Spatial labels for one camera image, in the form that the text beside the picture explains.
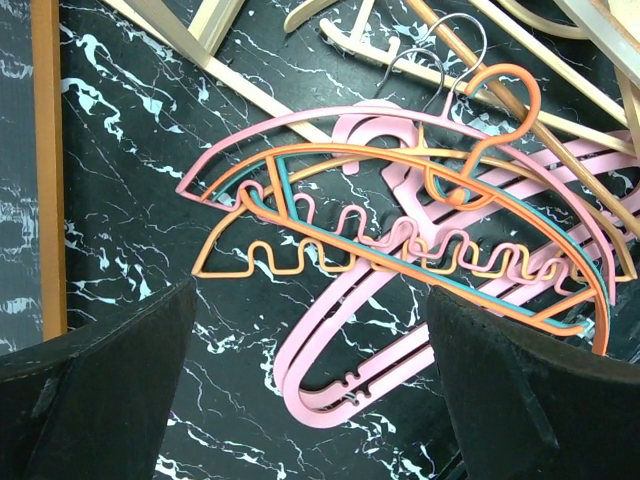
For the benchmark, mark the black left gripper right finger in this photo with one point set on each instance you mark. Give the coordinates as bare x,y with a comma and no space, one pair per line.
526,406

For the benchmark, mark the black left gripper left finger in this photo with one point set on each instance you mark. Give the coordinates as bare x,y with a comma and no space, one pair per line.
94,403

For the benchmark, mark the orange plastic hanger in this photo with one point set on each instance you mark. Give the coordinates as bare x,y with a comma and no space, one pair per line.
488,232

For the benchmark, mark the beige flat hanger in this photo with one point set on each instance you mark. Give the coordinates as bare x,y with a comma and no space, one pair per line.
607,33

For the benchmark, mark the orange wooden shelf rack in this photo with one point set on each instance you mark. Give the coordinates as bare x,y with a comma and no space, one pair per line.
49,159

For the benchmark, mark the light wooden clothes rack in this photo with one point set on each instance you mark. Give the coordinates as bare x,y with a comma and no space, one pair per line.
258,71

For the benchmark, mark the teal wire hanger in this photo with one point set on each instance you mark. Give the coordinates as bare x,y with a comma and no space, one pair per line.
431,252

